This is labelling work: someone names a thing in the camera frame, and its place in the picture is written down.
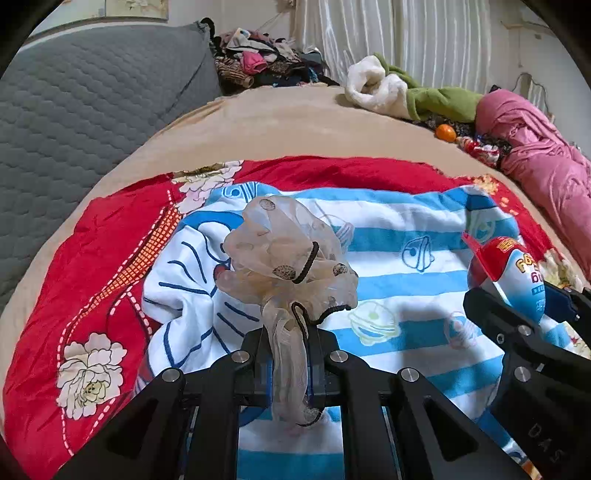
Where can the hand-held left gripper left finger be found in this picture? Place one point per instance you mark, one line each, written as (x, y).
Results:
(263, 383)

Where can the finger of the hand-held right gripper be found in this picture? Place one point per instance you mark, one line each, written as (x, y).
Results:
(494, 314)
(559, 301)

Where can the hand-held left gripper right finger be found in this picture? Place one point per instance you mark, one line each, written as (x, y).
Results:
(316, 381)

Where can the red white blue snack packet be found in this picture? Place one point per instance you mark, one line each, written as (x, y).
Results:
(508, 263)

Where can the sheer beige hair scrunchie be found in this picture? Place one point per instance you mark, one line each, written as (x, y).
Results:
(277, 249)

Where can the blue striped cartoon blanket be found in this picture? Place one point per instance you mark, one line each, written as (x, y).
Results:
(406, 286)

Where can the pink quilt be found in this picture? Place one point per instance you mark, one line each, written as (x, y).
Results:
(540, 143)

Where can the red snack wrapper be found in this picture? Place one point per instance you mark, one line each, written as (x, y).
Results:
(478, 148)

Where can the orange tangerine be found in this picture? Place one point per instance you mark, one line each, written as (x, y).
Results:
(446, 132)

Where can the dark floral cloth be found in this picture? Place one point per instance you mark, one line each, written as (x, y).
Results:
(438, 119)

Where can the red floral blanket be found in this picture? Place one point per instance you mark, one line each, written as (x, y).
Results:
(92, 258)

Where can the white and green fleece garment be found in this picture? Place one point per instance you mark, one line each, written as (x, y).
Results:
(383, 87)

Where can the beige bed sheet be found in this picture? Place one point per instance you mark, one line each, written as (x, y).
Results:
(295, 124)

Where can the white striped curtain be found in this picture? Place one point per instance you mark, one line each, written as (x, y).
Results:
(392, 32)

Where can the pile of mixed clothes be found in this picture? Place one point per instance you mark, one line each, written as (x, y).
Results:
(268, 60)

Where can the grey quilted cushion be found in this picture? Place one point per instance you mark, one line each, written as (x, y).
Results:
(87, 106)

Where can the floral wall picture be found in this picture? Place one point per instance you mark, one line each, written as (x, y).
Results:
(136, 7)

